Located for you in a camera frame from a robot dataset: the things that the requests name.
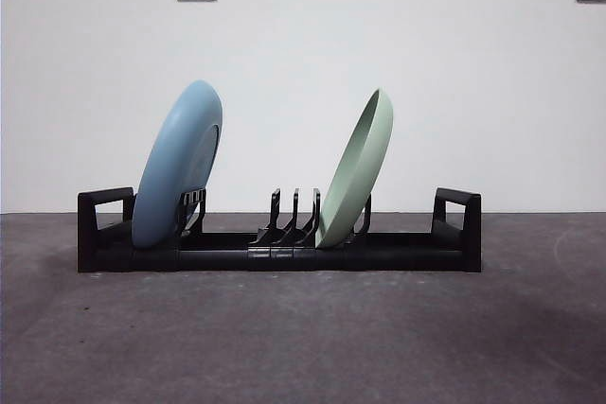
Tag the green round plate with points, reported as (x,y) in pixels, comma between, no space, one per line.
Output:
(355,177)

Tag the blue round plate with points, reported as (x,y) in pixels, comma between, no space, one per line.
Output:
(170,172)

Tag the black plastic plate rack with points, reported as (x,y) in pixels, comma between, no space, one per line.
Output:
(284,259)

